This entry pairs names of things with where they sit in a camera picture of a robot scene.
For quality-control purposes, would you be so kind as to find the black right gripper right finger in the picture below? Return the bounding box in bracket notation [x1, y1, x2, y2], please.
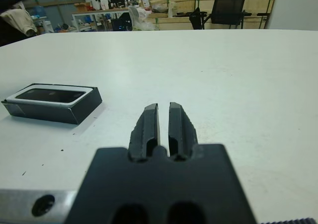
[167, 101, 199, 162]

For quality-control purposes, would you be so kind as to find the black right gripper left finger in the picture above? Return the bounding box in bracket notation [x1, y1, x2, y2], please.
[127, 102, 160, 162]

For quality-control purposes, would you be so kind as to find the black phone-like camera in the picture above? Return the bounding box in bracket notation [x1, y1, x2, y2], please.
[16, 88, 86, 104]

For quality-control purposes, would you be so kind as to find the black box base white insert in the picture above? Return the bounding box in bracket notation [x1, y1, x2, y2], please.
[1, 84, 103, 125]

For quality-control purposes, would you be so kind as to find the small brown cardboard box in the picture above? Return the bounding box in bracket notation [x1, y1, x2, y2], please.
[74, 1, 91, 12]

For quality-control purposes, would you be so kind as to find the greenish plastic bag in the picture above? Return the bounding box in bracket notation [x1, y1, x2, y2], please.
[128, 5, 160, 31]

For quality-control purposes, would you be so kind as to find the wooden crate stack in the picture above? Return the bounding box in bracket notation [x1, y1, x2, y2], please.
[141, 0, 279, 31]

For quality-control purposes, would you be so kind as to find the white-framed desk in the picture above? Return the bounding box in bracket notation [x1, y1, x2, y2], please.
[72, 7, 133, 32]

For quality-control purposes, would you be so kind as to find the black mesh office chair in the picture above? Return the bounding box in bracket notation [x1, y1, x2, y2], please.
[203, 0, 253, 30]

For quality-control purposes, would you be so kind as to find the blue water bottle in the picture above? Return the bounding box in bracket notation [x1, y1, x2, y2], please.
[32, 5, 47, 17]

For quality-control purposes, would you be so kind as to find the beige jacket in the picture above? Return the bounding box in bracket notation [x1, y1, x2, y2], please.
[0, 9, 38, 37]

